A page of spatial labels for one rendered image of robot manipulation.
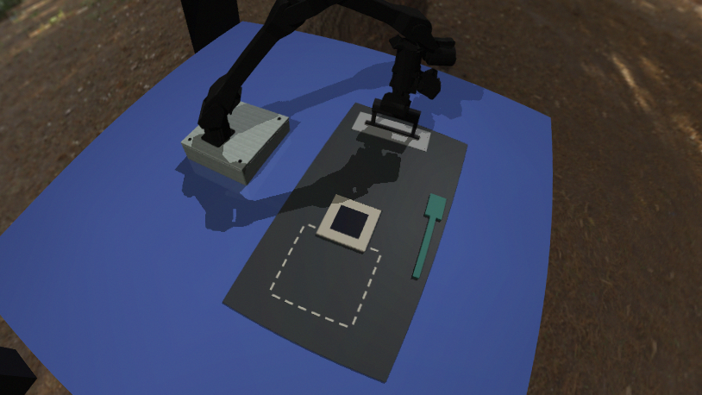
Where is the beige square tile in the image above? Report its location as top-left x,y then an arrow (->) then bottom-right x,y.
316,194 -> 381,253

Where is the green trowel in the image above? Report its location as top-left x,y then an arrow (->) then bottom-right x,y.
412,193 -> 447,279

